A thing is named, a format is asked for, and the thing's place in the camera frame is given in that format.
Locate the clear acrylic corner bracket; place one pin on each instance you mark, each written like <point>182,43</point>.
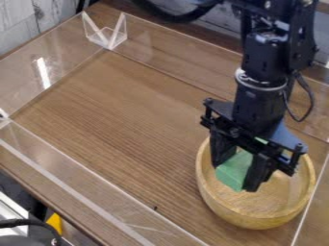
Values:
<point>105,37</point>

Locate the green rectangular block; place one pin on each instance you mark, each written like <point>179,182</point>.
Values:
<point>231,172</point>

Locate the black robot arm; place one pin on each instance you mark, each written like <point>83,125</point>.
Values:
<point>278,50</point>

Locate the yellow black equipment part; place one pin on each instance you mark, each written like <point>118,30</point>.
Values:
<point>55,221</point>

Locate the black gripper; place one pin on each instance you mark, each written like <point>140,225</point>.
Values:
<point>251,123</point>

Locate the brown wooden bowl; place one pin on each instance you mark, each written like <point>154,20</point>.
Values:
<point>259,210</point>

